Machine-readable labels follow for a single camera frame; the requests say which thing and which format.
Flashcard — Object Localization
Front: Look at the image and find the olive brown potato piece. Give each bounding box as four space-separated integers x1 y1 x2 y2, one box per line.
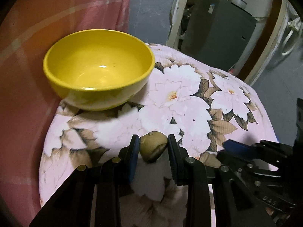
139 131 167 163

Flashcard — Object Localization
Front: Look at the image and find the person's right hand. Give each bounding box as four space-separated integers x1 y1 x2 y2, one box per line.
266 207 275 216

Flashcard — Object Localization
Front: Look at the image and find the pink floral cloth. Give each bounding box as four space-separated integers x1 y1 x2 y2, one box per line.
39 44 277 226

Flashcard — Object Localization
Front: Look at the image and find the yellow ceramic bowl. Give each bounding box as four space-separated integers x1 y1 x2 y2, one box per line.
43 29 155 111

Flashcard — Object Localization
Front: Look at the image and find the grey metal cabinet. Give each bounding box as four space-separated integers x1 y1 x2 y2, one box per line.
181 0 256 71

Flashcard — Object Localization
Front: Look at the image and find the metal pot on cabinet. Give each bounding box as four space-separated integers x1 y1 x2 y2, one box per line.
229 0 247 10

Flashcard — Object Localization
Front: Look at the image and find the red plaid cloth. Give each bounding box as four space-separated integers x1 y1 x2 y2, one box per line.
0 0 133 227

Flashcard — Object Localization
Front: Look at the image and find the white hose loop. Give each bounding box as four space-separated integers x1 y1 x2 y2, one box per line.
280 26 300 57

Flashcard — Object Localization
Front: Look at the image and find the cream door frame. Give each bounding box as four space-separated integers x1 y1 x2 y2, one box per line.
166 0 187 49

